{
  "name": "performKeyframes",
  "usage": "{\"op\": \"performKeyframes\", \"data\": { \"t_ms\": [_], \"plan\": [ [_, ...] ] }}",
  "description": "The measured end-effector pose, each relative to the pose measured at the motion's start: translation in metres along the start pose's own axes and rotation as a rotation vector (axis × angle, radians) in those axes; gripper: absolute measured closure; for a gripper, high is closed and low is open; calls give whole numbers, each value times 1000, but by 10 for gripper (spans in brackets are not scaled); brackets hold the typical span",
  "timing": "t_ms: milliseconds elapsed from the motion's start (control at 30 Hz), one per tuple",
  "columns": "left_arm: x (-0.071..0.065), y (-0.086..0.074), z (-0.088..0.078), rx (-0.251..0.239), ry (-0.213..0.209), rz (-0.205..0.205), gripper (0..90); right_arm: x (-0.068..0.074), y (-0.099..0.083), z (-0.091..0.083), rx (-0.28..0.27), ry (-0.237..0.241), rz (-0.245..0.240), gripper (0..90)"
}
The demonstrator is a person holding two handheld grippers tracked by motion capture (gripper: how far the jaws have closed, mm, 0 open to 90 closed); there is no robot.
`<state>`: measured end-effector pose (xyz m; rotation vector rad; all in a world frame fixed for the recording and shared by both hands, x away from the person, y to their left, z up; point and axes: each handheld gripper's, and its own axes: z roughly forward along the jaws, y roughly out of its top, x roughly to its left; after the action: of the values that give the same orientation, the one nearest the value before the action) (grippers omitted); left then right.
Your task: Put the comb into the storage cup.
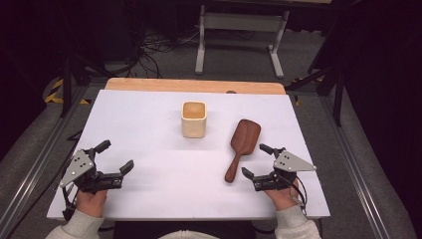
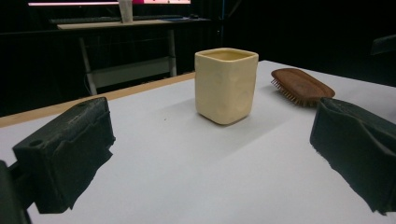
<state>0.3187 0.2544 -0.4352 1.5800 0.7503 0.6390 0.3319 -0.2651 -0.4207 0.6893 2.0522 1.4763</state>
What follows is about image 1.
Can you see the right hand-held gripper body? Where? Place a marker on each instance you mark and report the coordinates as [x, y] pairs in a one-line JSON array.
[[288, 162]]

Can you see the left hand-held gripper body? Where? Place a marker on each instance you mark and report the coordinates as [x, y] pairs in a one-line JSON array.
[[81, 167]]

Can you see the person's right hand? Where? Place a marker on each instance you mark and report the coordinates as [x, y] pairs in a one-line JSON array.
[[283, 198]]

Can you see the person's left hand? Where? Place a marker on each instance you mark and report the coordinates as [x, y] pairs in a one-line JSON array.
[[91, 202]]

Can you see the brown wooden spatula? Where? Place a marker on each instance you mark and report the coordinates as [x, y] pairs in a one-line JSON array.
[[245, 137]]

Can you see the white board sheet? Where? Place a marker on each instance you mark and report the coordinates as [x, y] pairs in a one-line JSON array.
[[159, 156]]

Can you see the yellow black hazard tape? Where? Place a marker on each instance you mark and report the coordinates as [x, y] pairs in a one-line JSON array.
[[54, 93]]

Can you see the black metal stand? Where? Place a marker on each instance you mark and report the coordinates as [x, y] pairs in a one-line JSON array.
[[336, 89], [68, 83]]

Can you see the light wooden square cup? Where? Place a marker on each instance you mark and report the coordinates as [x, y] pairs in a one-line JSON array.
[[194, 124]]

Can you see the person's torso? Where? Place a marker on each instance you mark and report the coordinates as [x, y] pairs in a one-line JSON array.
[[185, 232]]

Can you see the aluminium floor rail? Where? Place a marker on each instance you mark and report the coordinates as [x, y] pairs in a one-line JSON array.
[[351, 166], [36, 166]]

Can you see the white metal desk frame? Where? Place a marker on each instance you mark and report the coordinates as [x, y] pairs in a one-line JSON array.
[[244, 22]]

